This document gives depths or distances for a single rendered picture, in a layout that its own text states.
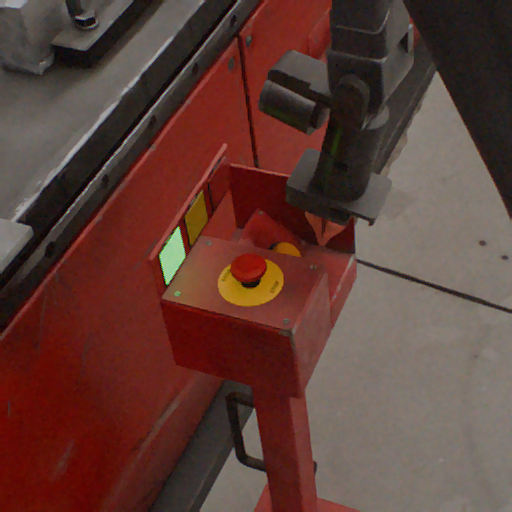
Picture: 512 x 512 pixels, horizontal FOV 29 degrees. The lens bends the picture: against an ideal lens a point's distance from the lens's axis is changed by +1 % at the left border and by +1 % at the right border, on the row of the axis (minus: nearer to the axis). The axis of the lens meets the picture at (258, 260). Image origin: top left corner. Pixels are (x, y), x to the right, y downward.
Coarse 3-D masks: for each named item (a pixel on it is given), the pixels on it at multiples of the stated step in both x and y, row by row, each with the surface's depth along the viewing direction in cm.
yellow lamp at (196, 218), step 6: (198, 198) 109; (198, 204) 109; (204, 204) 111; (192, 210) 108; (198, 210) 110; (204, 210) 111; (186, 216) 107; (192, 216) 109; (198, 216) 110; (204, 216) 112; (186, 222) 108; (192, 222) 109; (198, 222) 111; (204, 222) 112; (192, 228) 109; (198, 228) 111; (192, 234) 110; (198, 234) 111; (192, 240) 110
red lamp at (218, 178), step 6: (222, 162) 113; (222, 168) 114; (216, 174) 112; (222, 174) 114; (210, 180) 111; (216, 180) 113; (222, 180) 114; (228, 180) 116; (210, 186) 112; (216, 186) 113; (222, 186) 115; (228, 186) 117; (210, 192) 112; (216, 192) 114; (222, 192) 115; (216, 198) 114; (216, 204) 114
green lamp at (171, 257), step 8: (176, 232) 106; (176, 240) 106; (168, 248) 105; (176, 248) 107; (160, 256) 103; (168, 256) 105; (176, 256) 107; (184, 256) 109; (168, 264) 106; (176, 264) 107; (168, 272) 106; (168, 280) 106
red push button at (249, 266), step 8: (240, 256) 105; (248, 256) 105; (256, 256) 105; (232, 264) 105; (240, 264) 104; (248, 264) 104; (256, 264) 104; (264, 264) 104; (232, 272) 104; (240, 272) 104; (248, 272) 104; (256, 272) 104; (264, 272) 104; (240, 280) 104; (248, 280) 104; (256, 280) 104
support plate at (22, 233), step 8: (0, 224) 84; (8, 224) 84; (16, 224) 84; (0, 232) 83; (8, 232) 83; (16, 232) 83; (24, 232) 83; (32, 232) 84; (0, 240) 82; (8, 240) 82; (16, 240) 82; (24, 240) 83; (0, 248) 82; (8, 248) 82; (16, 248) 82; (0, 256) 81; (8, 256) 81; (0, 264) 81; (0, 272) 81
